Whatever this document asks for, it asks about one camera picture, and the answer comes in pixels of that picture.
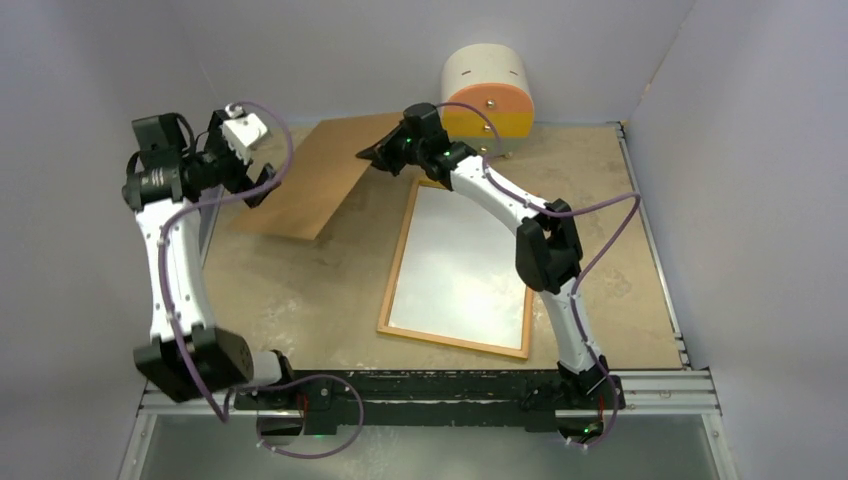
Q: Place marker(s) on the yellow wooden picture frame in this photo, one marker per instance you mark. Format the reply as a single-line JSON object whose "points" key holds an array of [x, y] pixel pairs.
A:
{"points": [[391, 278]]}

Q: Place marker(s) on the building and sky photo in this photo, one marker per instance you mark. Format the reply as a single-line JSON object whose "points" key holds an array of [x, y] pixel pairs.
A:
{"points": [[464, 265]]}

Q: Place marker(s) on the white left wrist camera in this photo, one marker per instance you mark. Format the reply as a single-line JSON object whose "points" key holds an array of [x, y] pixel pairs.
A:
{"points": [[243, 132]]}

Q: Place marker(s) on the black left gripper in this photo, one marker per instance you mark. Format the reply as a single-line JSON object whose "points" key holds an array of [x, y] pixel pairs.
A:
{"points": [[217, 140]]}

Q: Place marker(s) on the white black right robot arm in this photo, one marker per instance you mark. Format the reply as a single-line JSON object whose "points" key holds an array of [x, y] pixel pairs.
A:
{"points": [[548, 250]]}

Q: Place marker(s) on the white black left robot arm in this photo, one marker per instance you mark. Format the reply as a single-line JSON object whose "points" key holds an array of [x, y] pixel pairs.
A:
{"points": [[188, 356]]}

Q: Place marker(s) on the round pastel drawer cabinet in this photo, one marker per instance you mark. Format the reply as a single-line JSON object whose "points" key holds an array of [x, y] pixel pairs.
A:
{"points": [[488, 104]]}

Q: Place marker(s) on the brown backing board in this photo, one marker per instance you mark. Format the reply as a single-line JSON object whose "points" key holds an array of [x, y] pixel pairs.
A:
{"points": [[324, 171]]}

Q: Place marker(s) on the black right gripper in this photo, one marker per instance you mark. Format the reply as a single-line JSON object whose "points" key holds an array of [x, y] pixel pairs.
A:
{"points": [[382, 156]]}

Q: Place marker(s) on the aluminium rail frame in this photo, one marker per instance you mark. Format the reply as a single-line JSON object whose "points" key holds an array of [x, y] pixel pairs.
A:
{"points": [[171, 179]]}

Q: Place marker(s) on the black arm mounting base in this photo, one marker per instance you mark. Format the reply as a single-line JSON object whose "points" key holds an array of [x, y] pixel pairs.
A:
{"points": [[536, 401]]}

